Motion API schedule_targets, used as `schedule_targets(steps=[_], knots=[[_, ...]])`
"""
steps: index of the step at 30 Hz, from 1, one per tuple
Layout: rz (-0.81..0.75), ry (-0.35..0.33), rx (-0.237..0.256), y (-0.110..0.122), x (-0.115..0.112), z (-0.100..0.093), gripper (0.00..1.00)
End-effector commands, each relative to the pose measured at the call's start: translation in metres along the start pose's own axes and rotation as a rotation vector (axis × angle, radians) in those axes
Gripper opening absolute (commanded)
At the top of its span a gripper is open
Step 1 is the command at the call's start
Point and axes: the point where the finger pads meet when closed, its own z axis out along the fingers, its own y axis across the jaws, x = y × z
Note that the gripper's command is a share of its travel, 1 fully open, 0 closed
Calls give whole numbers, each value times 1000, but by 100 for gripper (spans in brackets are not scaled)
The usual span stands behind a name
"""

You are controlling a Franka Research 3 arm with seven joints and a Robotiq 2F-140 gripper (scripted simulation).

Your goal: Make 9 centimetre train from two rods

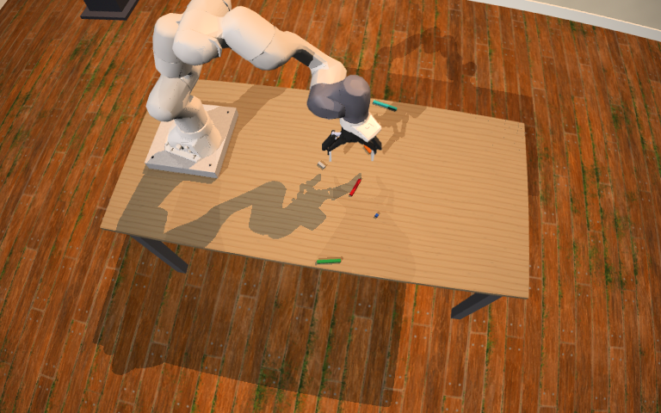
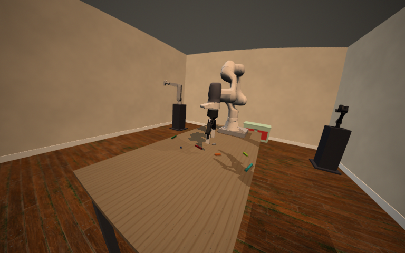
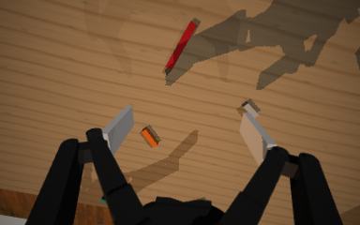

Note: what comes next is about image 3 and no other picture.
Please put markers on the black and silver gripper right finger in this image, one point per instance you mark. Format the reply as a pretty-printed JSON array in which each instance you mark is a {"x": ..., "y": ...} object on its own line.
[{"x": 312, "y": 201}]

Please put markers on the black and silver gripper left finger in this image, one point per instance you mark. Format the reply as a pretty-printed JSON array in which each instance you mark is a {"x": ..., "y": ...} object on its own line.
[{"x": 57, "y": 200}]

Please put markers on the orange rod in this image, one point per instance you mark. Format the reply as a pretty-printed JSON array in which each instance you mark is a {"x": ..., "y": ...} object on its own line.
[{"x": 149, "y": 136}]

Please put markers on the red rod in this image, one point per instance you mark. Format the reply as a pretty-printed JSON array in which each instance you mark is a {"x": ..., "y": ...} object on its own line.
[{"x": 181, "y": 45}]

